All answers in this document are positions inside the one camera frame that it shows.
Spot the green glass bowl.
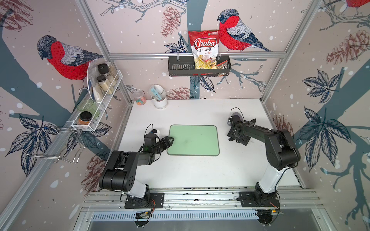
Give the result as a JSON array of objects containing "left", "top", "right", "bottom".
[{"left": 76, "top": 99, "right": 100, "bottom": 119}]

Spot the black wall basket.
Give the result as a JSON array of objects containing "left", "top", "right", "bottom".
[{"left": 168, "top": 56, "right": 231, "bottom": 77}]

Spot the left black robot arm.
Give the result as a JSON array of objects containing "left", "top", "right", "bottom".
[{"left": 99, "top": 132, "right": 175, "bottom": 201}]

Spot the small red snack packet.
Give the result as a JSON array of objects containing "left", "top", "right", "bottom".
[{"left": 217, "top": 60, "right": 229, "bottom": 69}]

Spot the green cutting board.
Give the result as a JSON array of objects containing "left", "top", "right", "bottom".
[{"left": 167, "top": 125, "right": 220, "bottom": 157}]

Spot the wire wall rack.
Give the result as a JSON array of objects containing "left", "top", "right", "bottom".
[{"left": 26, "top": 128, "right": 85, "bottom": 164}]

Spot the white utensil holder cup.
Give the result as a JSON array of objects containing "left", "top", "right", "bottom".
[{"left": 149, "top": 84, "right": 168, "bottom": 109}]

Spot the clear jar with candies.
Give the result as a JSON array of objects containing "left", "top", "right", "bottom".
[{"left": 133, "top": 90, "right": 146, "bottom": 105}]

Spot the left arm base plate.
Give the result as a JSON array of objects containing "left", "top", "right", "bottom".
[{"left": 124, "top": 193, "right": 165, "bottom": 209}]

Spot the orange spice jar black lid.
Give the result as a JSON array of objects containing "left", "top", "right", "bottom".
[{"left": 77, "top": 111, "right": 93, "bottom": 125}]

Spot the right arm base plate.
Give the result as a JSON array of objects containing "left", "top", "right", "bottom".
[{"left": 237, "top": 191, "right": 280, "bottom": 208}]

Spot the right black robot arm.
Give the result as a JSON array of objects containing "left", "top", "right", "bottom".
[{"left": 158, "top": 112, "right": 301, "bottom": 204}]

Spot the red Chuba chips bag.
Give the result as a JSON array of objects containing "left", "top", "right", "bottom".
[{"left": 188, "top": 30, "right": 219, "bottom": 70}]

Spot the clear acrylic wall shelf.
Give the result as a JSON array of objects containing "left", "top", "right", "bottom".
[{"left": 72, "top": 58, "right": 123, "bottom": 131}]

